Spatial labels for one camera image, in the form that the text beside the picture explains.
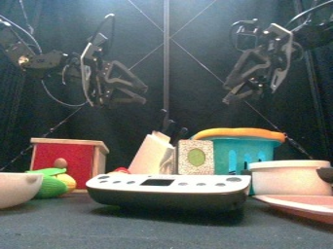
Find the white carton box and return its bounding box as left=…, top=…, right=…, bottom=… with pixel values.
left=126, top=129, right=177, bottom=176

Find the pink tray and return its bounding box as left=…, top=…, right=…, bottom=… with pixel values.
left=252, top=194, right=333, bottom=226

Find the red toy fruit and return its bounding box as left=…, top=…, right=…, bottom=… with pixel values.
left=112, top=166, right=132, bottom=175

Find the red wooden box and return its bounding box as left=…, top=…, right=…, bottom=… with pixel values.
left=29, top=137, right=112, bottom=193

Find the green toy vegetable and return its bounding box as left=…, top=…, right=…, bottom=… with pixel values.
left=25, top=166, right=72, bottom=200

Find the teal plastic basket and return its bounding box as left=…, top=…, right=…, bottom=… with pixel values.
left=191, top=135, right=284, bottom=196

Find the white bowl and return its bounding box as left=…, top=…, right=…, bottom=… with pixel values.
left=0, top=172, right=46, bottom=210

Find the black toy knife handle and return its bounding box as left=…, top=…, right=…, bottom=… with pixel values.
left=170, top=126, right=191, bottom=146
left=164, top=119, right=179, bottom=138
left=154, top=108, right=169, bottom=134

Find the brown round knob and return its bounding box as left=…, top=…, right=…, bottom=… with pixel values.
left=54, top=158, right=70, bottom=169

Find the yellow toy fruit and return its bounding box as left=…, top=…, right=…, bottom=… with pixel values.
left=55, top=172, right=78, bottom=195

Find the white toy control panel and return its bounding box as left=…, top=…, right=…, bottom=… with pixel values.
left=85, top=173, right=253, bottom=214

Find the green patterned small carton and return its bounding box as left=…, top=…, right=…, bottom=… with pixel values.
left=176, top=139, right=216, bottom=176

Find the metal frame pole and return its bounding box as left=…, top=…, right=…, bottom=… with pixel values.
left=164, top=0, right=172, bottom=113

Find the white toy pot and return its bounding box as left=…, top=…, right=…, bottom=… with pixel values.
left=248, top=159, right=333, bottom=196

